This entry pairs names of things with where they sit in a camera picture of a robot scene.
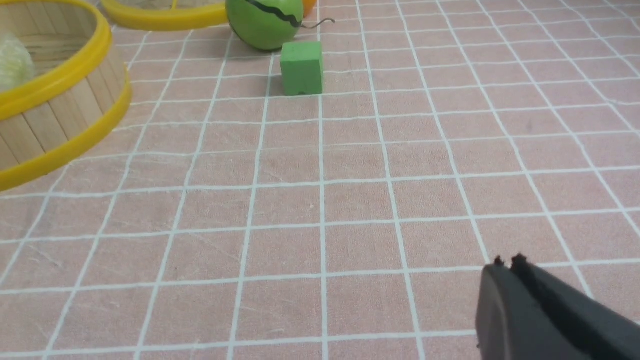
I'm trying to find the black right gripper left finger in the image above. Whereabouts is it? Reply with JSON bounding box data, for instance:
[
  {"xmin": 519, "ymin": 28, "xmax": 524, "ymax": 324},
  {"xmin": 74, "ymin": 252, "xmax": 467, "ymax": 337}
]
[{"xmin": 475, "ymin": 256, "xmax": 590, "ymax": 360}]

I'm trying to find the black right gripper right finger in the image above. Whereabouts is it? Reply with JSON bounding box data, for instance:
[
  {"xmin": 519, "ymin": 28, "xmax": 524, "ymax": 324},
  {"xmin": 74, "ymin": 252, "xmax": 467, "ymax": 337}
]
[{"xmin": 510, "ymin": 253, "xmax": 639, "ymax": 360}]

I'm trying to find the pale dumpling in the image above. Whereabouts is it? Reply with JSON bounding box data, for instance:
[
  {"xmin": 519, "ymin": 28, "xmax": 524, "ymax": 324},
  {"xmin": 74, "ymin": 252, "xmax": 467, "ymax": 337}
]
[{"xmin": 0, "ymin": 32, "xmax": 35, "ymax": 92}]

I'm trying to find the yellow woven steamer lid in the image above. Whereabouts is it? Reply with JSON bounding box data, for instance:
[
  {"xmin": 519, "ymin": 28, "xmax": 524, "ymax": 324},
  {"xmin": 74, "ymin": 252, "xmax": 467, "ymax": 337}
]
[{"xmin": 100, "ymin": 0, "xmax": 228, "ymax": 32}]

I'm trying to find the bamboo steamer tray yellow rim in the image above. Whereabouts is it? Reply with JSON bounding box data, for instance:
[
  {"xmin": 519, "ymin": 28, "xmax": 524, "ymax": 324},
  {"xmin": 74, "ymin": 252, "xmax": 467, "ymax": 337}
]
[{"xmin": 1, "ymin": 0, "xmax": 133, "ymax": 191}]

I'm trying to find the pink checkered tablecloth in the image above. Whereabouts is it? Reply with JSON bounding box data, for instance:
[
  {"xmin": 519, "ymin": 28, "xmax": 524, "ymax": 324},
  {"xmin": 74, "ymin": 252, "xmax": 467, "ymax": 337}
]
[{"xmin": 1, "ymin": 0, "xmax": 639, "ymax": 360}]

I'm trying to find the green foam cube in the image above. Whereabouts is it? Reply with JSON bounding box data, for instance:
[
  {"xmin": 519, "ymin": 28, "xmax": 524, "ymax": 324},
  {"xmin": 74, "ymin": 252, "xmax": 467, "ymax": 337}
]
[{"xmin": 279, "ymin": 41, "xmax": 324, "ymax": 96}]

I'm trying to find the orange toy pear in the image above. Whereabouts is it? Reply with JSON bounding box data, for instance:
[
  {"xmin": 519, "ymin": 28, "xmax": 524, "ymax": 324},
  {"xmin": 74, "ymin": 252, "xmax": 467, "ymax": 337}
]
[{"xmin": 301, "ymin": 0, "xmax": 317, "ymax": 18}]

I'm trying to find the green toy watermelon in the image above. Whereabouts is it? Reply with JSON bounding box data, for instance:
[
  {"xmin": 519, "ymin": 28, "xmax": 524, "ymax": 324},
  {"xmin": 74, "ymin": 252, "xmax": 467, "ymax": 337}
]
[{"xmin": 225, "ymin": 0, "xmax": 336, "ymax": 51}]

